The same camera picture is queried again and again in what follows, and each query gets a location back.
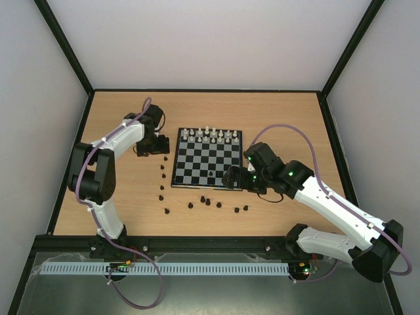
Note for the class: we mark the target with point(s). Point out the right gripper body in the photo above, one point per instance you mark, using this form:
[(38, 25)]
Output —
[(239, 177)]

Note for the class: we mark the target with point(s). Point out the black aluminium frame rail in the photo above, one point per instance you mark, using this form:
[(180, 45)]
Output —
[(274, 247)]

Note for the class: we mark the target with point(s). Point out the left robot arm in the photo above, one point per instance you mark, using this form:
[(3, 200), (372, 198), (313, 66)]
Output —
[(92, 175)]

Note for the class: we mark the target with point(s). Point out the black and silver chessboard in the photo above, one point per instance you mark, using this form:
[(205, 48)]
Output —
[(194, 161)]

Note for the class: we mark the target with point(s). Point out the grey slotted cable duct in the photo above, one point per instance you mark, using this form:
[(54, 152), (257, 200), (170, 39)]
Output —
[(166, 269)]

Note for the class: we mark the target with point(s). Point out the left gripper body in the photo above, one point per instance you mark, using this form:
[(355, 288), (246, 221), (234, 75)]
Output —
[(153, 145)]

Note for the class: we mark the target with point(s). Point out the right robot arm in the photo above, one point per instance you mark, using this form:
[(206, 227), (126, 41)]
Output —
[(369, 244)]

